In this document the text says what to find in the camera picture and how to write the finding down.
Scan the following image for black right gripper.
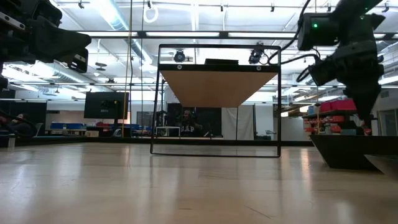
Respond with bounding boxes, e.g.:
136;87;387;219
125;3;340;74
329;39;385;128

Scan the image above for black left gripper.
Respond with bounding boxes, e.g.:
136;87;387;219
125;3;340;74
0;0;93;65

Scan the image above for black wavy square mini plate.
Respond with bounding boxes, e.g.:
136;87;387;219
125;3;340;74
310;134;398;172

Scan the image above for black leaf-shaped mini plate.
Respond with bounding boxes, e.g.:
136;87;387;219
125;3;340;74
364;154;398;182

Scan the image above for large red storage bin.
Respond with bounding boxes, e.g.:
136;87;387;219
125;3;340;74
330;99;358;111

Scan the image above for black storage rack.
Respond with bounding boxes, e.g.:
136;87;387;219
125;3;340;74
302;108;379;136

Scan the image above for person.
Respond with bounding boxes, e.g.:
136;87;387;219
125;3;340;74
179;109;201;137
9;113;34;135

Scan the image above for black TV monitor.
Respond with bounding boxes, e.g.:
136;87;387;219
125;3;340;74
83;91;130;120

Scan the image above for blue storage bins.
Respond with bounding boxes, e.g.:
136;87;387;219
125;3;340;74
49;121;85;131

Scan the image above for white curtain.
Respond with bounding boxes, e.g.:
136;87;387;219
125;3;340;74
221;105;256;141

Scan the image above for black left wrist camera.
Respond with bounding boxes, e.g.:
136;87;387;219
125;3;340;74
67;47;90;74

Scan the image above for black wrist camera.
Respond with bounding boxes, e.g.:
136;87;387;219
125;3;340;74
67;47;90;74
308;57;338;87

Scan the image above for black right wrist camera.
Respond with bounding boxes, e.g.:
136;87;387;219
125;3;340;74
308;57;338;87

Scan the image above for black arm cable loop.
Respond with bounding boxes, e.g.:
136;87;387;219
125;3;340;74
266;0;318;83

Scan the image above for white cable loop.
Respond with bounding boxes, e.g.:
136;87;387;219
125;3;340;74
142;5;159;24

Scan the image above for black ceiling camera with cable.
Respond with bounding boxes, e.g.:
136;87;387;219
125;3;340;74
248;46;270;66

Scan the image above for round black ceiling camera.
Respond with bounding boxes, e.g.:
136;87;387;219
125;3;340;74
173;50;187;63

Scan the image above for wooden riser shelf black frame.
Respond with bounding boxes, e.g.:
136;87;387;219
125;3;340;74
150;43;282;159

